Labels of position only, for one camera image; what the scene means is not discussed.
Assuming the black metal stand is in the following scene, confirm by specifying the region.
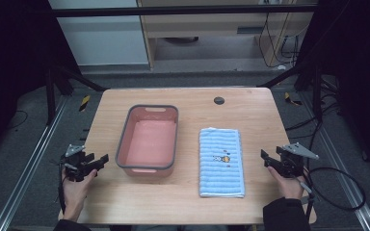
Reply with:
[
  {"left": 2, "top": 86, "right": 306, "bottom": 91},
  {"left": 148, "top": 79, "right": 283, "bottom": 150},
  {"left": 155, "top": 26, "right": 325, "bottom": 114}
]
[
  {"left": 258, "top": 61, "right": 327, "bottom": 124},
  {"left": 42, "top": 62, "right": 109, "bottom": 126}
]

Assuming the person's right hand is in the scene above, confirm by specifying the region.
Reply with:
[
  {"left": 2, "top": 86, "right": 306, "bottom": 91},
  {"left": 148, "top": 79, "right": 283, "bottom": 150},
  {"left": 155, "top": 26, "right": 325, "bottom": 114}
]
[{"left": 267, "top": 166, "right": 306, "bottom": 200}]

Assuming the black crossbar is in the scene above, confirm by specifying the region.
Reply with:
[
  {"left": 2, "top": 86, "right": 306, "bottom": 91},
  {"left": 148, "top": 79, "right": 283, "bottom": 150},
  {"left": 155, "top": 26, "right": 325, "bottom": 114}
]
[{"left": 49, "top": 4, "right": 319, "bottom": 18}]

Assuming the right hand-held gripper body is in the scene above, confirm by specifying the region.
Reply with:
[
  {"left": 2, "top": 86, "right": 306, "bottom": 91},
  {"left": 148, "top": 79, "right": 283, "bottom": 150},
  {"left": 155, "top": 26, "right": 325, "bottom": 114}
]
[{"left": 275, "top": 141, "right": 320, "bottom": 179}]

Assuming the black cable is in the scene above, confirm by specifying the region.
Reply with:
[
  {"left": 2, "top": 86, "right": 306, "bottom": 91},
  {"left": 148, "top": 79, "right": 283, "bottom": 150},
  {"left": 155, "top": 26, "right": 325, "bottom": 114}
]
[
  {"left": 57, "top": 160, "right": 68, "bottom": 216},
  {"left": 298, "top": 167, "right": 367, "bottom": 222}
]

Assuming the white cabinet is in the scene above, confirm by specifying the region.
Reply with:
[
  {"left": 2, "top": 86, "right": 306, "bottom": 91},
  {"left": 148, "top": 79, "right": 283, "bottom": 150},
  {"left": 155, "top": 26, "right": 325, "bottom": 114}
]
[{"left": 47, "top": 0, "right": 150, "bottom": 66}]

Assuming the pink plastic basin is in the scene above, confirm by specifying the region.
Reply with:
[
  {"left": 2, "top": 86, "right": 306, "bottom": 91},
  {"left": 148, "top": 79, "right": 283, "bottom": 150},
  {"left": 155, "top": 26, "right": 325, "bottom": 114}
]
[{"left": 115, "top": 104, "right": 179, "bottom": 178}]

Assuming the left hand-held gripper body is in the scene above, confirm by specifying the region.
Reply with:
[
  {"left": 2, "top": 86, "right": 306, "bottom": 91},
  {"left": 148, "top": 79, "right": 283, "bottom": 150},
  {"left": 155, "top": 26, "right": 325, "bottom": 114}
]
[{"left": 60, "top": 143, "right": 94, "bottom": 183}]

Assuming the blue striped towel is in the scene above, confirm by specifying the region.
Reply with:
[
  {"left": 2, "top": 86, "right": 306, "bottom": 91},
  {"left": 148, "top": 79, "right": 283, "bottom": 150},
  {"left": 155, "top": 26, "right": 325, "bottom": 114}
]
[{"left": 198, "top": 127, "right": 246, "bottom": 198}]

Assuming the bundle of hanging cables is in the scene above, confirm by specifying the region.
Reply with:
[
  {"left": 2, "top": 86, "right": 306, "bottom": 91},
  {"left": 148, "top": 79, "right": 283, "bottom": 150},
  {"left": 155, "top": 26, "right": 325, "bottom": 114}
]
[{"left": 258, "top": 13, "right": 303, "bottom": 69}]

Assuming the aluminium floor rail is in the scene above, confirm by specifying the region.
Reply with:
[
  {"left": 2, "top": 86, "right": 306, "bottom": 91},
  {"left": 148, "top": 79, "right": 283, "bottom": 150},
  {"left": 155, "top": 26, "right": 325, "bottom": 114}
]
[
  {"left": 298, "top": 90, "right": 370, "bottom": 231},
  {"left": 0, "top": 95, "right": 70, "bottom": 231}
]

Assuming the wooden cabinet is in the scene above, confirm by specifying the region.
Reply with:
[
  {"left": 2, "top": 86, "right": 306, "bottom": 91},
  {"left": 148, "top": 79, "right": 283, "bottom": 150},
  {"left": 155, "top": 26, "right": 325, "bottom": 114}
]
[{"left": 136, "top": 0, "right": 319, "bottom": 70}]

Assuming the yellow black striped tape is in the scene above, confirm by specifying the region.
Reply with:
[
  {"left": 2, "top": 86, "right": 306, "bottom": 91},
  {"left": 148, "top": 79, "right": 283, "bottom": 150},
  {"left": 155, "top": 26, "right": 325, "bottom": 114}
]
[
  {"left": 78, "top": 94, "right": 92, "bottom": 113},
  {"left": 283, "top": 91, "right": 303, "bottom": 107}
]

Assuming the person's left hand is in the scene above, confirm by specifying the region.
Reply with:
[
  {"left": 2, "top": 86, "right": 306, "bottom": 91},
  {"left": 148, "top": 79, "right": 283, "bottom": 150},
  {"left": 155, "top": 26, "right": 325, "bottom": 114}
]
[{"left": 61, "top": 167, "right": 98, "bottom": 216}]

